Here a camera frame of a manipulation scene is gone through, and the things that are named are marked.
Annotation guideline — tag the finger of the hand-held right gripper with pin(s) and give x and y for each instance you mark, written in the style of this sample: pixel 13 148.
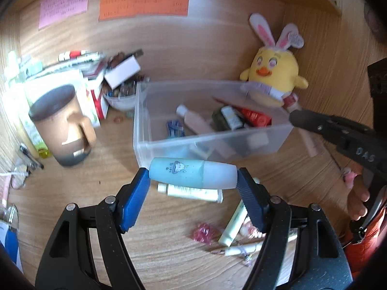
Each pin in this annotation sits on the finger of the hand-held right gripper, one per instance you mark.
pixel 308 120

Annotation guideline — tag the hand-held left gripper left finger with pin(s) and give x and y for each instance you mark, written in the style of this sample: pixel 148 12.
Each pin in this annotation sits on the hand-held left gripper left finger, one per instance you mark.
pixel 136 199

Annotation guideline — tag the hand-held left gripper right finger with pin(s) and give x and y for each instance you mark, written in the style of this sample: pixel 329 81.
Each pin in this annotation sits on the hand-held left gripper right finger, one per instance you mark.
pixel 251 199

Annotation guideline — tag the red white small tube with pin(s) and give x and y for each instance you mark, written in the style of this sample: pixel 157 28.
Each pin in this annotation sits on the red white small tube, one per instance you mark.
pixel 292 102

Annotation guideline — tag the red booklet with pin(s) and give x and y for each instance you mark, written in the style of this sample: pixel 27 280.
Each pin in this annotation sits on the red booklet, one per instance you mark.
pixel 257 117

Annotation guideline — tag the white tape roll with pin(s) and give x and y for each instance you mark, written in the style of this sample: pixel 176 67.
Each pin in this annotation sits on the white tape roll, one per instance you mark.
pixel 257 140

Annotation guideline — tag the teal white stick tube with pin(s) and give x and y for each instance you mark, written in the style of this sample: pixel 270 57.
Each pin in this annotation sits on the teal white stick tube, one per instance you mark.
pixel 187 172

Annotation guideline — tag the clear plastic storage box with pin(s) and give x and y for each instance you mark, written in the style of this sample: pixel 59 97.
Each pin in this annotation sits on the clear plastic storage box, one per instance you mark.
pixel 142 133

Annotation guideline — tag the blue blade box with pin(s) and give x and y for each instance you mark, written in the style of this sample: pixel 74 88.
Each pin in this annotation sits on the blue blade box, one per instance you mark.
pixel 176 128

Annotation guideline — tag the dark green bottle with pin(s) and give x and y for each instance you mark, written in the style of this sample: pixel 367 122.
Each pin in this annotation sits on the dark green bottle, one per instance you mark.
pixel 218 120

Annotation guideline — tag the large pinkish white tube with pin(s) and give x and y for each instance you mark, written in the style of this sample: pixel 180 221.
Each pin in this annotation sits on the large pinkish white tube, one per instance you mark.
pixel 196 122

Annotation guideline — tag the person's right hand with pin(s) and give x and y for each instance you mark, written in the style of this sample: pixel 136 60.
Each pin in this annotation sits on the person's right hand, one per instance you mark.
pixel 358 196

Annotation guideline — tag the light green tube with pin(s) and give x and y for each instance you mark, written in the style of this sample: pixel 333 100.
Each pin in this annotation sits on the light green tube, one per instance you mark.
pixel 234 223

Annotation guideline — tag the pink paw charm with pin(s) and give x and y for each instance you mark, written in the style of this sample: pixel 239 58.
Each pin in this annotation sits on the pink paw charm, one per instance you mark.
pixel 350 177

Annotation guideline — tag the thin white pen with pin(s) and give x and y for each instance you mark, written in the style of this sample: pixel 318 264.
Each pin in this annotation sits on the thin white pen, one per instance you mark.
pixel 242 249

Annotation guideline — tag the white tube green print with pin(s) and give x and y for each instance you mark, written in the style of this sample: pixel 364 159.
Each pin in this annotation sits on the white tube green print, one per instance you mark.
pixel 187 191

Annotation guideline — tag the pink red wrapper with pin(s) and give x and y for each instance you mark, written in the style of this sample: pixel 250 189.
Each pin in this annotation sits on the pink red wrapper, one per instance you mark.
pixel 204 233

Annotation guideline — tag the small metal charm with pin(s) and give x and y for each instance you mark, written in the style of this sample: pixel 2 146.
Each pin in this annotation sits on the small metal charm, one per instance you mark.
pixel 247 259

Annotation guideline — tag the yellow chick plush toy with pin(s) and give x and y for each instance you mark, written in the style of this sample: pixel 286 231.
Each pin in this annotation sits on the yellow chick plush toy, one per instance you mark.
pixel 276 66

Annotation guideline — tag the loose brown bead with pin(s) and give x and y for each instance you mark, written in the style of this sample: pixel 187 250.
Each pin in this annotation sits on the loose brown bead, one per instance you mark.
pixel 117 120

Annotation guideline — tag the orange red clothing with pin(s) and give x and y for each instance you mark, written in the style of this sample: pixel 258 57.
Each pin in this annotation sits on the orange red clothing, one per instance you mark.
pixel 365 247

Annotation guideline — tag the bowl of beads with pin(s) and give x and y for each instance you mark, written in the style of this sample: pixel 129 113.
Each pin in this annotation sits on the bowl of beads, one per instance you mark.
pixel 121 98

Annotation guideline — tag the brown mug with lid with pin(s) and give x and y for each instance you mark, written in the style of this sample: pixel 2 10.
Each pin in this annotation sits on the brown mug with lid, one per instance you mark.
pixel 57 127

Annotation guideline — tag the stack of books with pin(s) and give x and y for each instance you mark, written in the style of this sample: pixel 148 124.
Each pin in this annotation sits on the stack of books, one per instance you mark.
pixel 93 90

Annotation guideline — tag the green spray bottle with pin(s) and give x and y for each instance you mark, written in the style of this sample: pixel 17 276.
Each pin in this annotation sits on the green spray bottle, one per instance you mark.
pixel 33 133

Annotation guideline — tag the small white box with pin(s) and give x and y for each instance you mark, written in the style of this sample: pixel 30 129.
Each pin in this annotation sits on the small white box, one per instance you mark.
pixel 121 72

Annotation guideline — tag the round glass lens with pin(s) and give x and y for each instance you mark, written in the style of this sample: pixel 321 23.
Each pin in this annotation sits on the round glass lens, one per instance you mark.
pixel 9 217

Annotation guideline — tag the blue white carton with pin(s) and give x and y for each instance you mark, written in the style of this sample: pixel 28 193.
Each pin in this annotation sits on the blue white carton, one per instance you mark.
pixel 9 244

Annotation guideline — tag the red white marker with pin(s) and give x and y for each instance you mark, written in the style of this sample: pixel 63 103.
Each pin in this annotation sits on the red white marker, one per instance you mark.
pixel 77 55

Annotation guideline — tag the orange paper note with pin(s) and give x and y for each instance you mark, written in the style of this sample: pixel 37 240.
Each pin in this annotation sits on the orange paper note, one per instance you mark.
pixel 142 6

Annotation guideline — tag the pink paper note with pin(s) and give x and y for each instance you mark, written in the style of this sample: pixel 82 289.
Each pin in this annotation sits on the pink paper note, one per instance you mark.
pixel 63 4

